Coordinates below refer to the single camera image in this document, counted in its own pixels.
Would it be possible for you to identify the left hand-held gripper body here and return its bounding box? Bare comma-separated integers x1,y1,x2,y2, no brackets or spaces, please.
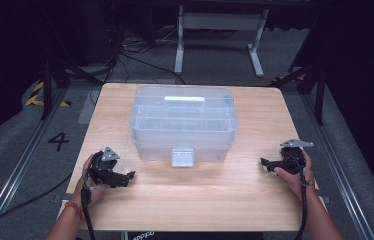
87,146,131,189

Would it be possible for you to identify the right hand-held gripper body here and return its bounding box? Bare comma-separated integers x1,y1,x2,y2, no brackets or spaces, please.
279,138,315,175

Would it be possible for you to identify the person's right hand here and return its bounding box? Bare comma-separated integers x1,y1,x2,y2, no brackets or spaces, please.
273,149,317,202

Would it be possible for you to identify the person's left hand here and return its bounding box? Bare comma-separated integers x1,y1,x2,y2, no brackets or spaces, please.
74,153,110,206

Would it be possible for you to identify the person's dark printed clothing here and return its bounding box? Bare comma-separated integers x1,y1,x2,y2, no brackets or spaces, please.
126,231,267,240

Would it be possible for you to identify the clear plastic storage box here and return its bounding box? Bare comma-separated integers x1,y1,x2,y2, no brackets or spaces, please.
130,85,239,168

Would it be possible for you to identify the black tripod stand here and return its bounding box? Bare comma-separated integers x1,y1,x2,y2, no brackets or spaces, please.
270,61,330,127
39,54,105,121

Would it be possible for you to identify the yellow black floor tape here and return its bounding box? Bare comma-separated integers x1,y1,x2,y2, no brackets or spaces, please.
24,81,73,108

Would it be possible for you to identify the metal floor rail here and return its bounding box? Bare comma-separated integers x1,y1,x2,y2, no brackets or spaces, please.
0,87,72,240
298,91,374,240

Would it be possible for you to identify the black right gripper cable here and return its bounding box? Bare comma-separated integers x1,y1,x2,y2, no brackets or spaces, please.
288,152,311,240

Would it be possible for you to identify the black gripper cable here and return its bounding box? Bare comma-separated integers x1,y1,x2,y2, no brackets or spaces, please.
288,152,311,240
80,169,97,240

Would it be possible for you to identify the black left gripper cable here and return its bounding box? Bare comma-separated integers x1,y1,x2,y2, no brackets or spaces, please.
80,169,97,240

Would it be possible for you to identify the red beaded bracelet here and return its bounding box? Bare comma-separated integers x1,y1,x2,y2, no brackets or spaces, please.
62,201,86,221

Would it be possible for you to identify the black floor cable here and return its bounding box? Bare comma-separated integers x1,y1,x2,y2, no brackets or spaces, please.
0,172,73,236

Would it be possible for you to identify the bundle of black floor cables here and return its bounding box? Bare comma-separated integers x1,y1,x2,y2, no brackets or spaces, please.
106,19,187,86

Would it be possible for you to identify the white metal table frame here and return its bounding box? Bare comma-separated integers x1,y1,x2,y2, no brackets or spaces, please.
173,4,270,79

